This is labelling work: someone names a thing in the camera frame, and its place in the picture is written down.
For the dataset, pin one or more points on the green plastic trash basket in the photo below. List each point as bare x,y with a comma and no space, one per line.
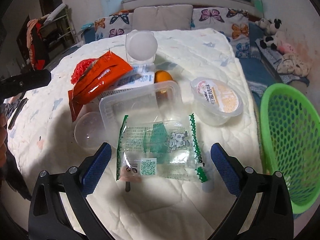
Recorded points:
290,137

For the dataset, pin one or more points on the red foam fruit net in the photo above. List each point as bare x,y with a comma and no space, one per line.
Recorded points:
80,69

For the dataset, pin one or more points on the white quilted table blanket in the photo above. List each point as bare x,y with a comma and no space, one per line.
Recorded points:
160,182

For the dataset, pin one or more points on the orange snack wrapper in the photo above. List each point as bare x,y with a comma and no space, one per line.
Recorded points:
100,75

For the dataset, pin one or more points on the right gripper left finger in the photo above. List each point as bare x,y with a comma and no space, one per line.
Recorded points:
47,216

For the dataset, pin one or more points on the clear round plastic bowl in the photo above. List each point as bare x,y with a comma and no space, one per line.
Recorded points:
89,132

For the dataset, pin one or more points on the pudding cup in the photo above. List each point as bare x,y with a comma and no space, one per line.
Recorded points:
215,102

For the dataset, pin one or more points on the left butterfly print pillow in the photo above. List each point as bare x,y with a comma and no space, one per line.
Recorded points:
117,24

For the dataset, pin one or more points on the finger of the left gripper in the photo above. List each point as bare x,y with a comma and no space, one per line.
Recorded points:
17,112
24,82

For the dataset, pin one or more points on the blue sofa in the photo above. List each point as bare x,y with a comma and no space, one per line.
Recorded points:
259,69

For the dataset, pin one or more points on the pink plush toy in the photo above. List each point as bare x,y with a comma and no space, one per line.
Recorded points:
286,48

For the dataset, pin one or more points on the blue white milk carton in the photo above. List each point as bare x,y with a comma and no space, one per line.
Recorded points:
141,75

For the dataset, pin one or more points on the spotted cream cloth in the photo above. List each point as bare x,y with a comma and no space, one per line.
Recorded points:
293,64

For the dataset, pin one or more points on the orange peel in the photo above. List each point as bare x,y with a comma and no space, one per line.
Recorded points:
162,76

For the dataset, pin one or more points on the butterfly print pillow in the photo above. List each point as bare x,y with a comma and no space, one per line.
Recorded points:
117,24
233,23

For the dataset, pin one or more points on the right butterfly print pillow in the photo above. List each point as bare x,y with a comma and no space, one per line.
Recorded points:
233,23

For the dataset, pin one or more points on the black white plush cow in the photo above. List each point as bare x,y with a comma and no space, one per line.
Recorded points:
270,28

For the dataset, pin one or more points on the metal clothes rack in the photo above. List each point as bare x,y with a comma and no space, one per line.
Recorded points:
49,36

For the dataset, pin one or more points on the clear rectangular plastic tray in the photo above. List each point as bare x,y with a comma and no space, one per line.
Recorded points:
152,103

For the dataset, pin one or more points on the person's left hand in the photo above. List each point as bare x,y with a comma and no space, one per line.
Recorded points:
3,136

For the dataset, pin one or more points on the beige sofa cushion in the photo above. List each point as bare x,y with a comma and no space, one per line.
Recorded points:
161,18

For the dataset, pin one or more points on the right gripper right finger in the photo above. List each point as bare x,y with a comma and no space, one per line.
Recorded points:
273,218

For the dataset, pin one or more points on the clear green-edged plastic bag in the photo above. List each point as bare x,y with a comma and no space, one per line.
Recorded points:
167,149

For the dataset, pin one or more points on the clear bottle with white cap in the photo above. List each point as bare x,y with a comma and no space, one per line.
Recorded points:
141,47

